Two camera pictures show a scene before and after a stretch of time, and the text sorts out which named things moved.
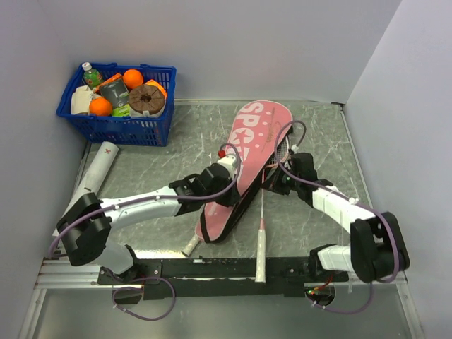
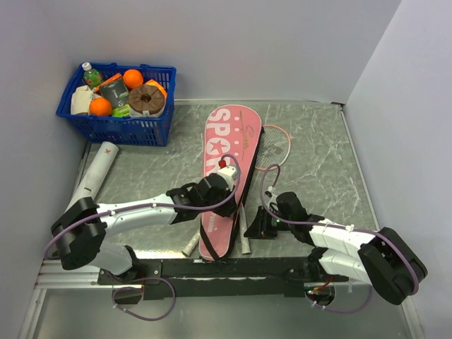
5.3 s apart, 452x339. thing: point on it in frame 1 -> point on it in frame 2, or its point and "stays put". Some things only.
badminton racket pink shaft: [280, 157] -> [273, 150]
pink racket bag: [256, 139] -> [235, 131]
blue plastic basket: [147, 131] stays put
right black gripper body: [284, 183] -> [283, 227]
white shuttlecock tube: [94, 174] stays put
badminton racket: [189, 248] stays put
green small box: [123, 111] stays put
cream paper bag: [80, 100] stays put
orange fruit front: [99, 106] stays put
